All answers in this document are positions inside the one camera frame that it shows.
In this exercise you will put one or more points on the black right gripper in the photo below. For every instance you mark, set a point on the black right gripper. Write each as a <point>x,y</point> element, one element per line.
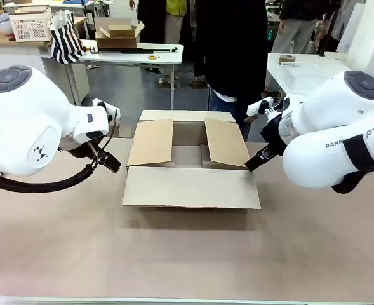
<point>275,136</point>

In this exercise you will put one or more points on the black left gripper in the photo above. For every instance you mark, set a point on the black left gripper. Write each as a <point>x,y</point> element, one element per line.
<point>85,151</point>

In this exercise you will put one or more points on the large brown cardboard box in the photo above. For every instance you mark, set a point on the large brown cardboard box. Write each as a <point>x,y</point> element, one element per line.
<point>190,187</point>

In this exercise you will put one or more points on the brown packing tape roll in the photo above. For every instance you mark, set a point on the brown packing tape roll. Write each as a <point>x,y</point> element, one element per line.
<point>286,58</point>

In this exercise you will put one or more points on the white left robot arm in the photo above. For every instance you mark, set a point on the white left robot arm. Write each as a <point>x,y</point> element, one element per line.
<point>31,120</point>

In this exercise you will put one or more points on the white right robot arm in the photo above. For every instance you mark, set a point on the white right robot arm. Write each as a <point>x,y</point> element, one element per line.
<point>326,111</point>

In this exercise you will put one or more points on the small open cardboard box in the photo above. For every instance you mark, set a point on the small open cardboard box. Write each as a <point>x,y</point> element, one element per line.
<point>117,43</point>

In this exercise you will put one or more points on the person's left hand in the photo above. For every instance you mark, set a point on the person's left hand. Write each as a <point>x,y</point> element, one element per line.
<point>250,119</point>

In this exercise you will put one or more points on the white table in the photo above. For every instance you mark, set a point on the white table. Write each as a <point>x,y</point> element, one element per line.
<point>301,76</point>
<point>120,58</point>

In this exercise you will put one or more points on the yellow tape roll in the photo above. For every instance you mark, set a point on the yellow tape roll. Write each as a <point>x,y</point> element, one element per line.
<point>153,57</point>

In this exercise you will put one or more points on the person in black clothes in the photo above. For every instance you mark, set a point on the person in black clothes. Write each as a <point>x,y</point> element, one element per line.
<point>231,47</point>

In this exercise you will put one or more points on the black white striped bag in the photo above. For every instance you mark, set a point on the black white striped bag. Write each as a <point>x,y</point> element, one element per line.
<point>66,47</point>

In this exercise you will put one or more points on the person in grey trousers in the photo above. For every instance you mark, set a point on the person in grey trousers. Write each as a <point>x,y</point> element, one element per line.
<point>294,31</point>

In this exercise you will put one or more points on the white plastic basket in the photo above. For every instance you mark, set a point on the white plastic basket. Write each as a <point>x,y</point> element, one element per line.
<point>31,28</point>

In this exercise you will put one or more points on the person in yellow vest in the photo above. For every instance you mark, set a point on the person in yellow vest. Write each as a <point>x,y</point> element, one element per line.
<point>175,8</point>

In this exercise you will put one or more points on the pale blue bowl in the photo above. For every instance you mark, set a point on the pale blue bowl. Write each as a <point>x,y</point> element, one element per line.
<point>4,28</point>

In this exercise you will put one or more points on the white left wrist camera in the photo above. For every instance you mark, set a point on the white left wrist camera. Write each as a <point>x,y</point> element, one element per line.
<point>102,108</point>

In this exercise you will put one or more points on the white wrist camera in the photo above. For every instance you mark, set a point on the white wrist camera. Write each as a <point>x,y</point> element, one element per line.
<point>258,107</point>
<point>102,108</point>

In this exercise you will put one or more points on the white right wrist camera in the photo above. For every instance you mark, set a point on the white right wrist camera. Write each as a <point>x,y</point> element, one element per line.
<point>258,107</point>

